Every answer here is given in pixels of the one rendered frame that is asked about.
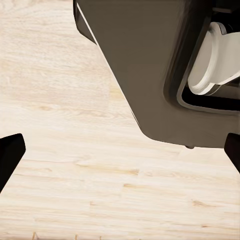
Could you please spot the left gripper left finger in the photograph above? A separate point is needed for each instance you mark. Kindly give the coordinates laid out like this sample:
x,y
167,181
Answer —
x,y
12,149

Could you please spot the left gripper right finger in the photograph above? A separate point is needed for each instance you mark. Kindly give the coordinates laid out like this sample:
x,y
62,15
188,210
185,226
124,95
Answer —
x,y
232,149

